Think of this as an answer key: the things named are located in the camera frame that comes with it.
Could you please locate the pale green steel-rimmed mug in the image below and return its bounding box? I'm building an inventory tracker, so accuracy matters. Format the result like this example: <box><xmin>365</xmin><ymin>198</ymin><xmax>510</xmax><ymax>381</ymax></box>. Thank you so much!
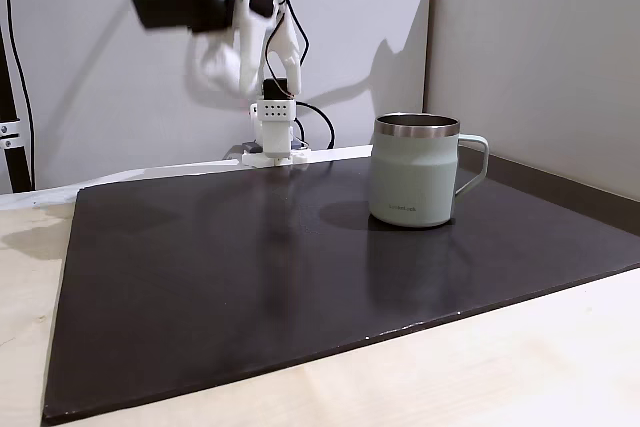
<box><xmin>368</xmin><ymin>113</ymin><xmax>491</xmax><ymax>229</ymax></box>

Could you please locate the black table mat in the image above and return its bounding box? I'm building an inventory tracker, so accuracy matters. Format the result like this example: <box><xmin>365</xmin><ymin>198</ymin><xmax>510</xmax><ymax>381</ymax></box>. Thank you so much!
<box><xmin>41</xmin><ymin>149</ymin><xmax>640</xmax><ymax>426</ymax></box>

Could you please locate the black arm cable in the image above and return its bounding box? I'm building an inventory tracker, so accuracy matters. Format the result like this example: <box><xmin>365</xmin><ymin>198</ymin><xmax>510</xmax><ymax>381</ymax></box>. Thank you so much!
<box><xmin>264</xmin><ymin>0</ymin><xmax>310</xmax><ymax>98</ymax></box>

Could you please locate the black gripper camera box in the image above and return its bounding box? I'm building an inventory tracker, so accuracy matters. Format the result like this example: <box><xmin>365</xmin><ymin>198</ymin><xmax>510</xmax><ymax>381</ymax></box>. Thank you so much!
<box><xmin>130</xmin><ymin>0</ymin><xmax>237</xmax><ymax>35</ymax></box>

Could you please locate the black base cable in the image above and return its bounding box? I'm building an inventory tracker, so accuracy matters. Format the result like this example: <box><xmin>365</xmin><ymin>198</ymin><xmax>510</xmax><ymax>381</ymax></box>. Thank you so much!
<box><xmin>293</xmin><ymin>101</ymin><xmax>335</xmax><ymax>151</ymax></box>

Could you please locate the black stand with white bracket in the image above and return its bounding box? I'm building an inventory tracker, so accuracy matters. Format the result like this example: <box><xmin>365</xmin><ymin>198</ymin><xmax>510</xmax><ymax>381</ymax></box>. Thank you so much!
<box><xmin>0</xmin><ymin>21</ymin><xmax>34</xmax><ymax>194</ymax></box>

